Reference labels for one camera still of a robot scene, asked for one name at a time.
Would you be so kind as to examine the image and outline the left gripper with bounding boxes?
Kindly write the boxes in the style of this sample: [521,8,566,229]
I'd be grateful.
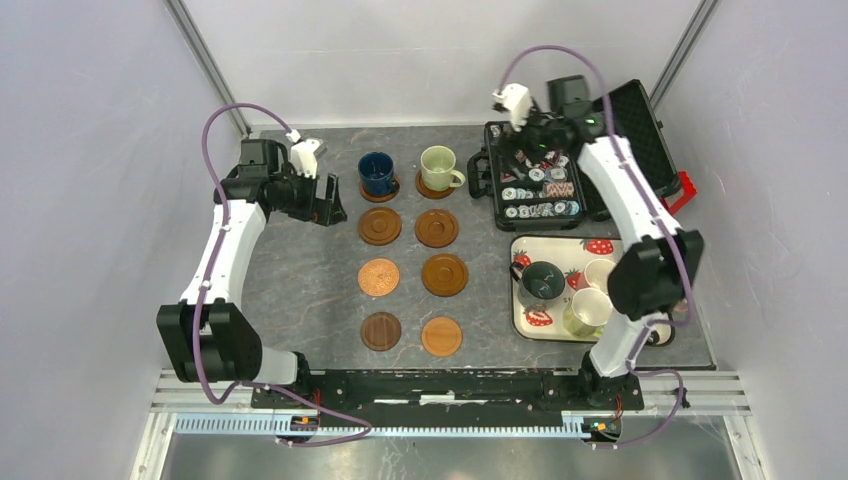
[273,164,347,227]

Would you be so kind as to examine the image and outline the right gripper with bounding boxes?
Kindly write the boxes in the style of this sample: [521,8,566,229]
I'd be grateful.
[492,98,562,181]

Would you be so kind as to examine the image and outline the wooden coaster five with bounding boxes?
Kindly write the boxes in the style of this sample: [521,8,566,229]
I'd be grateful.
[358,207,402,246]

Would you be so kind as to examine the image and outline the wooden coaster one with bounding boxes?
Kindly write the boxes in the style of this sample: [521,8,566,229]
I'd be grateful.
[358,180,401,204]

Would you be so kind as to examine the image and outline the dark blue mug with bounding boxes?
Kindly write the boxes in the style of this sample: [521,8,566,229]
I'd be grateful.
[358,152,397,198]

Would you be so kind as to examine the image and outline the light cork coaster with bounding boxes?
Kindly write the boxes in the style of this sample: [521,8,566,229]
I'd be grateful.
[357,258,400,297]

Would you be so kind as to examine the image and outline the wooden coaster two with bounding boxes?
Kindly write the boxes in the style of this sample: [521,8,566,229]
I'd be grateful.
[415,172,455,200]

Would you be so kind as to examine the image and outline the wooden coaster three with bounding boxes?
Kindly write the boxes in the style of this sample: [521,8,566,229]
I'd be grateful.
[414,209,460,248]

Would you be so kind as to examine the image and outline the light green mug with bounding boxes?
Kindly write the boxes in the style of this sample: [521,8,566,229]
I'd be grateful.
[420,145,466,192]

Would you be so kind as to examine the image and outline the dark walnut coaster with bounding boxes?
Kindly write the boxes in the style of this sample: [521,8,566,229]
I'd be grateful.
[360,312,402,352]

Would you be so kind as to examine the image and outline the wooden coaster four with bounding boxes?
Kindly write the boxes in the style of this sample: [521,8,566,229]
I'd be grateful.
[421,253,469,297]

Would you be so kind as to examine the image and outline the grey green mug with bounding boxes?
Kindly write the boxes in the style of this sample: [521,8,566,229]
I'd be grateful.
[510,261,566,311]

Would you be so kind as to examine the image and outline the orange coaster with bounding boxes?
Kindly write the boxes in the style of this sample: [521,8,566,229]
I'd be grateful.
[421,317,463,357]

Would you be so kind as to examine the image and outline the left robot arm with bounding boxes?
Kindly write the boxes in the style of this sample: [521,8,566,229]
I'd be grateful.
[156,138,347,408]

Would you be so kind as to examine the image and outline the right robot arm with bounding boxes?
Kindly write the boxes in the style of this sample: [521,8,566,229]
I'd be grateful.
[495,83,704,408]

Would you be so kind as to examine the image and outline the black poker chip case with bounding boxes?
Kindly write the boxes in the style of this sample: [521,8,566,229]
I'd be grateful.
[467,79,683,231]

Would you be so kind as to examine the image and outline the peach pink mug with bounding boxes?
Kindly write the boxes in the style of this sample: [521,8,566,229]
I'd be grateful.
[579,258,616,294]

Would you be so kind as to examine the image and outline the red plastic block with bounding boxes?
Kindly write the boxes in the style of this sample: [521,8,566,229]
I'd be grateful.
[663,171,697,216]

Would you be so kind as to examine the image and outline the yellow green mug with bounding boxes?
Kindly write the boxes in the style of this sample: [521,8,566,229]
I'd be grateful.
[563,287,613,338]

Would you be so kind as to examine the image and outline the white serving tray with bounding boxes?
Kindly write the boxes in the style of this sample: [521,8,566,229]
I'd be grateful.
[511,235,624,343]

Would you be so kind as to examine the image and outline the mauve mug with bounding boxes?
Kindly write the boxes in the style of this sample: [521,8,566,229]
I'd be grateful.
[646,319,676,347]

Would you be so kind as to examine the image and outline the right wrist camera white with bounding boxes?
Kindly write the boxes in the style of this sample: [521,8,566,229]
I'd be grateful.
[492,83,534,132]

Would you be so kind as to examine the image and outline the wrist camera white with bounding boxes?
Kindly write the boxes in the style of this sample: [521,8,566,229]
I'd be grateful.
[290,138,327,179]
[492,83,534,132]

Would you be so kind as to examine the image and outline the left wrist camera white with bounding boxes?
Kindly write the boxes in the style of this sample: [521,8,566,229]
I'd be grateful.
[290,138,327,179]

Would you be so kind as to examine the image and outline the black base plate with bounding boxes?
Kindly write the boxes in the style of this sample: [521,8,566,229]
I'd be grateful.
[291,368,645,427]

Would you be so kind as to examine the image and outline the aluminium frame rail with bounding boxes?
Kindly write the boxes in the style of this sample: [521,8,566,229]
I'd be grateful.
[150,371,752,438]

